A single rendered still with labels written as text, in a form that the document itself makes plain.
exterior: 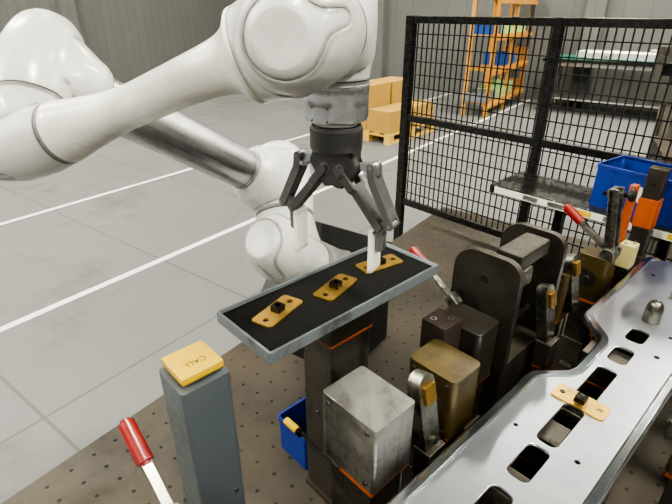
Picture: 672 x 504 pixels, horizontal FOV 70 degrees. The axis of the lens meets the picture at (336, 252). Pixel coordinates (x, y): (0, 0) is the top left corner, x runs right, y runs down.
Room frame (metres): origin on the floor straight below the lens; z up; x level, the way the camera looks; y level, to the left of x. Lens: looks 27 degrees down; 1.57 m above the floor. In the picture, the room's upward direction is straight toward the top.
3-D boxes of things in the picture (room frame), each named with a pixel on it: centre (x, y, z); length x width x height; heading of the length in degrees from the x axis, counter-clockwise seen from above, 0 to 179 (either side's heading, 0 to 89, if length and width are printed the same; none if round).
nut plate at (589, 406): (0.59, -0.40, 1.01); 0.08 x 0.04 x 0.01; 43
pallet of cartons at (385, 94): (6.87, -0.76, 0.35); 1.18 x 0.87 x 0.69; 145
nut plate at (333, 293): (0.69, 0.00, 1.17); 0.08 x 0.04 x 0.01; 147
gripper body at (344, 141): (0.68, 0.00, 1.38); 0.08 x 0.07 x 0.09; 58
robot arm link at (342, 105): (0.68, 0.00, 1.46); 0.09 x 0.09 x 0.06
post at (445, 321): (0.69, -0.18, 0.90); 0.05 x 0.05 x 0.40; 43
